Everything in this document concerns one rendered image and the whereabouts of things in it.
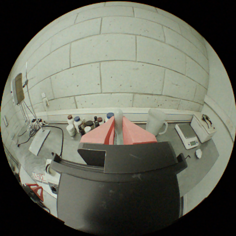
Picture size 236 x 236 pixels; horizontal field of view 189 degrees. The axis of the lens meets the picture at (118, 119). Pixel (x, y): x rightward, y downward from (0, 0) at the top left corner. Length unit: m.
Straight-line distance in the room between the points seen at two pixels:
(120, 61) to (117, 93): 0.22
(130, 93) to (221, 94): 1.10
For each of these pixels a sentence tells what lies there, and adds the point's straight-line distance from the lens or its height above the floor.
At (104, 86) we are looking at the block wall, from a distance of 0.56.
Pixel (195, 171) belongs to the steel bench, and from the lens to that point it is 0.64.
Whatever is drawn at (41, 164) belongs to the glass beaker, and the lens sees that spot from 0.42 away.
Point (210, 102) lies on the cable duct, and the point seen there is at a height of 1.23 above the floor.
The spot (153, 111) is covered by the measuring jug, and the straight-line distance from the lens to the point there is 0.58.
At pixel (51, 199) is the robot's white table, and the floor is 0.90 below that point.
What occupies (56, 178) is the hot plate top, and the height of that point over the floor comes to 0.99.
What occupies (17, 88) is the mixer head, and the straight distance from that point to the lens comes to 0.71.
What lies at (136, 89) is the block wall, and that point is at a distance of 0.57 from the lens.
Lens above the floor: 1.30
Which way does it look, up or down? 36 degrees down
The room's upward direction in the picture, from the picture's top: straight up
